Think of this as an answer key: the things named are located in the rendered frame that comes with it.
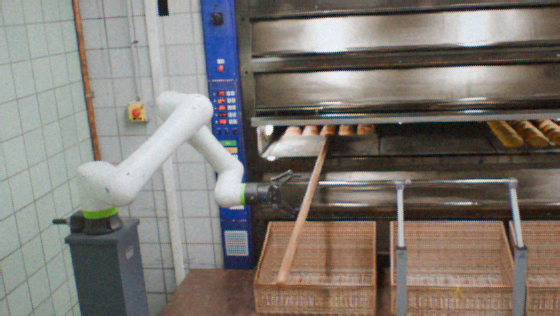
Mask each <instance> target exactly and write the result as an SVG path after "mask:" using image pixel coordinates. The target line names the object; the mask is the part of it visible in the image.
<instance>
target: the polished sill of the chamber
mask: <svg viewBox="0 0 560 316"><path fill-rule="evenodd" d="M318 157H319V156H264V157H261V158H260V167H289V166H315V165H316V163H317V160H318ZM526 163H560V152H514V153H465V154H416V155H365V156H325V158H324V161H323V164H322V166H349V165H427V164H526Z"/></svg>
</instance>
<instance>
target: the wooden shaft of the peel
mask: <svg viewBox="0 0 560 316"><path fill-rule="evenodd" d="M328 146H329V138H326V139H324V142H323V145H322V148H321V150H320V155H319V157H318V160H317V163H316V165H315V168H314V171H313V173H312V179H311V182H310V184H309V187H308V189H307V191H306V194H305V197H304V199H303V205H302V207H301V210H300V213H299V216H298V218H297V221H296V223H295V225H294V231H293V233H292V236H291V239H290V241H289V244H288V247H287V249H286V255H285V257H284V259H283V262H282V265H281V267H280V270H279V272H278V275H277V280H276V286H277V288H284V287H285V286H286V280H287V278H288V275H289V272H290V269H291V266H292V264H293V260H294V255H295V252H296V249H297V246H298V243H299V240H300V237H301V234H302V232H303V225H304V223H305V219H306V216H307V214H308V211H309V207H310V205H311V202H312V196H313V193H314V190H315V187H316V184H317V182H318V178H319V175H320V170H321V166H322V164H323V161H324V158H325V155H326V152H327V149H328Z"/></svg>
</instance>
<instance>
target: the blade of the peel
mask: <svg viewBox="0 0 560 316"><path fill-rule="evenodd" d="M373 125H374V133H371V134H356V131H357V127H358V124H356V125H355V126H356V131H355V134H338V132H337V134H336V135H331V139H377V124H373ZM285 134H286V131H285V132H284V133H283V134H282V135H281V136H280V138H281V140H315V139H324V137H325V135H301V136H285Z"/></svg>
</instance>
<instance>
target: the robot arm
mask: <svg viewBox="0 0 560 316"><path fill-rule="evenodd" d="M154 108H155V112H156V114H157V115H158V116H159V117H160V119H161V120H162V121H163V122H164V123H163V124H162V125H161V126H160V129H159V130H158V131H157V132H155V133H154V134H153V135H152V137H151V138H150V139H149V140H147V141H146V142H145V143H144V144H143V145H142V146H141V147H140V148H138V149H137V151H135V152H134V153H133V154H132V155H131V156H129V157H128V158H127V159H126V160H124V161H123V162H122V164H119V165H118V166H116V167H114V165H112V164H109V163H107V162H99V161H98V162H90V163H87V164H82V165H80V166H79V167H78V169H77V171H76V176H77V182H78V194H79V199H80V205H81V210H79V211H76V212H75V213H73V214H72V215H71V216H69V217H68V218H67V219H63V218H53V219H52V224H53V225H67V226H69V227H70V232H71V234H75V233H79V232H82V233H83V234H84V235H93V236H96V235H100V236H104V235H108V234H112V233H115V232H116V231H118V230H120V229H123V220H122V219H121V218H120V216H119V214H118V211H117V207H124V206H127V205H130V204H132V203H133V202H134V201H135V200H136V198H137V197H138V195H139V194H140V192H141V191H142V190H143V189H144V188H145V185H146V184H147V183H148V181H150V180H151V179H152V176H153V175H154V174H155V173H156V172H157V171H158V170H159V169H160V166H161V165H163V164H164V163H165V162H166V161H167V160H168V158H169V157H170V156H171V155H172V154H173V153H174V152H175V151H176V149H177V148H180V147H181V146H182V145H183V144H184V142H185V141H186V142H187V143H188V144H190V145H191V146H192V148H195V149H196V150H197V151H198V152H199V153H200V154H201V156H203V157H204V158H205V159H206V160H207V161H208V162H209V164H210V165H211V166H212V167H213V168H214V169H215V170H216V172H217V173H218V178H217V185H216V188H215V190H214V199H215V201H216V203H217V204H218V206H220V207H236V206H259V205H260V203H271V204H273V207H272V210H273V211H278V212H280V213H282V214H284V215H286V216H290V217H292V218H294V215H295V214H299V213H300V210H301V207H295V209H294V207H291V206H290V205H289V204H287V203H286V201H284V199H282V198H283V195H282V190H281V188H282V187H283V186H285V185H286V183H287V182H289V181H290V180H292V179H293V180H311V176H302V174H294V173H293V171H292V170H289V171H287V172H286V173H282V174H280V175H279V176H277V177H274V178H271V179H270V182H271V185H260V184H259V183H241V182H242V178H243V165H242V164H241V162H239V161H238V160H237V159H236V158H235V157H234V156H232V155H231V154H230V153H229V152H228V151H226V149H225V148H224V147H223V146H222V145H221V144H220V143H219V142H218V141H217V139H215V137H214V136H213V135H212V134H211V132H210V131H209V129H208V128H207V127H206V124H207V123H209V121H210V119H211V117H212V114H213V107H212V105H211V103H210V101H209V99H208V98H206V97H204V96H202V95H200V94H182V93H178V92H176V91H166V92H163V93H161V95H160V96H159V97H158V98H157V99H156V101H155V105H154ZM289 174H290V176H289V177H288V178H287V179H286V180H285V181H284V182H282V183H281V184H279V185H278V186H277V185H275V184H274V183H276V182H277V181H278V180H280V179H282V178H284V177H286V176H287V175H289ZM277 202H278V203H279V204H280V205H282V206H284V207H286V208H287V209H288V210H289V211H288V210H286V209H284V208H282V207H277V205H276V204H277ZM290 211H291V212H290Z"/></svg>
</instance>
